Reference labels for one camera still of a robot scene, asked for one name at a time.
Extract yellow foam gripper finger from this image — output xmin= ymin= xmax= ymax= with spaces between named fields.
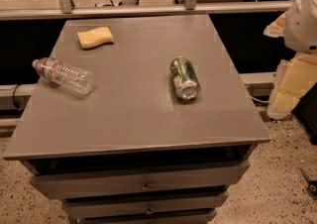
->
xmin=266 ymin=53 xmax=317 ymax=120
xmin=264 ymin=12 xmax=286 ymax=38

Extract green soda can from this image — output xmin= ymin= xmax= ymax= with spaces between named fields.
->
xmin=169 ymin=56 xmax=200 ymax=100

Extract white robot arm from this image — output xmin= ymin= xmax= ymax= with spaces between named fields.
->
xmin=264 ymin=0 xmax=317 ymax=120

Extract black caster wheel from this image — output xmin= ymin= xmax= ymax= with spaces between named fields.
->
xmin=300 ymin=168 xmax=317 ymax=196

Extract top grey drawer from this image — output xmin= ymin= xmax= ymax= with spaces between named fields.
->
xmin=31 ymin=160 xmax=250 ymax=199

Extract grey drawer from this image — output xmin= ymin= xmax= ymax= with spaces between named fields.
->
xmin=31 ymin=160 xmax=250 ymax=199
xmin=79 ymin=208 xmax=216 ymax=224
xmin=62 ymin=191 xmax=229 ymax=218

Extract grey drawer cabinet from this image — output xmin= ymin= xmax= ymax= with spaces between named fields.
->
xmin=2 ymin=14 xmax=272 ymax=224

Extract bottom grey drawer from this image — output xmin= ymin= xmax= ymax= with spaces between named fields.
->
xmin=79 ymin=208 xmax=216 ymax=224

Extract middle grey drawer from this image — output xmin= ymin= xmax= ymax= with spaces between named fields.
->
xmin=62 ymin=191 xmax=229 ymax=218

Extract yellow sponge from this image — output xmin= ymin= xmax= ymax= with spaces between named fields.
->
xmin=77 ymin=27 xmax=114 ymax=50

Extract clear plastic water bottle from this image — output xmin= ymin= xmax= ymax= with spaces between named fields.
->
xmin=32 ymin=57 xmax=94 ymax=95

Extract white cable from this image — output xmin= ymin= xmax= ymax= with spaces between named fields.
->
xmin=248 ymin=94 xmax=270 ymax=105

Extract black cable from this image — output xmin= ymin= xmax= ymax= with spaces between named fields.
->
xmin=11 ymin=83 xmax=23 ymax=110

